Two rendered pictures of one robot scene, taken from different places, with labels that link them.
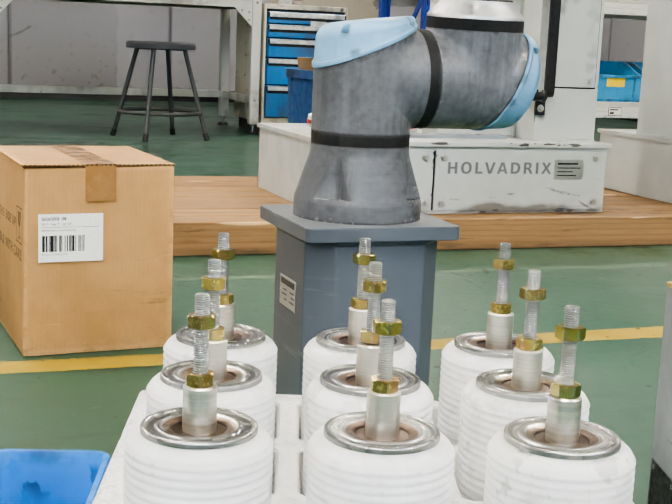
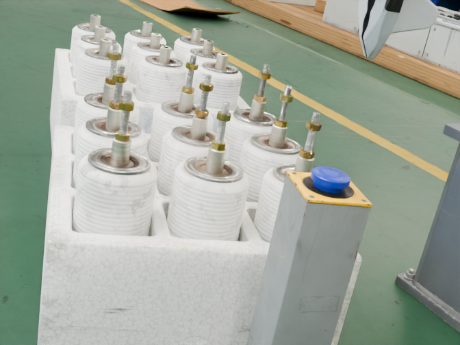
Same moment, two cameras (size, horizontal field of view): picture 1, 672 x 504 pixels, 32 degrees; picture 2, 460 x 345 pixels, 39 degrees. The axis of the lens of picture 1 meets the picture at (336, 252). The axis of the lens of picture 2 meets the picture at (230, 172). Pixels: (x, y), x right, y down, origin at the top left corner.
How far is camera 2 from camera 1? 112 cm
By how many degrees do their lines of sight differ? 73
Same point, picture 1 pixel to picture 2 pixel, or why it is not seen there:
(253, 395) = (168, 117)
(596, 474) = (81, 168)
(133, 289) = not seen: outside the picture
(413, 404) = (175, 146)
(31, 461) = not seen: hidden behind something
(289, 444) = not seen: hidden behind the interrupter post
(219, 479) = (78, 112)
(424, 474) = (82, 139)
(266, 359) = (244, 131)
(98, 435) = (411, 221)
